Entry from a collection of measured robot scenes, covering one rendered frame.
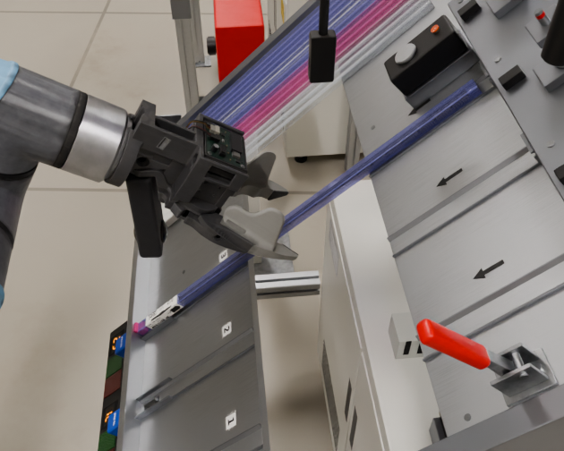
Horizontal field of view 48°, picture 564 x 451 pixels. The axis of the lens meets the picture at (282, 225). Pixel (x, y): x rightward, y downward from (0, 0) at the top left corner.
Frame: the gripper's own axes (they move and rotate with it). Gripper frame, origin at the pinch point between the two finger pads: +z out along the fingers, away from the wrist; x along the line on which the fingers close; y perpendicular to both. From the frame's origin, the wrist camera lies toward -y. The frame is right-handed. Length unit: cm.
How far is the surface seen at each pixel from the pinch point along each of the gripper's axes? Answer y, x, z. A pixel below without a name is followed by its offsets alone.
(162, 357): -21.2, -5.7, -4.7
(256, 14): -9, 72, 8
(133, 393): -24.5, -9.3, -6.7
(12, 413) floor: -109, 31, -5
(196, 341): -15.2, -6.7, -3.1
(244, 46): -15, 68, 8
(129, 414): -24.3, -12.2, -7.1
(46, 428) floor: -105, 27, 2
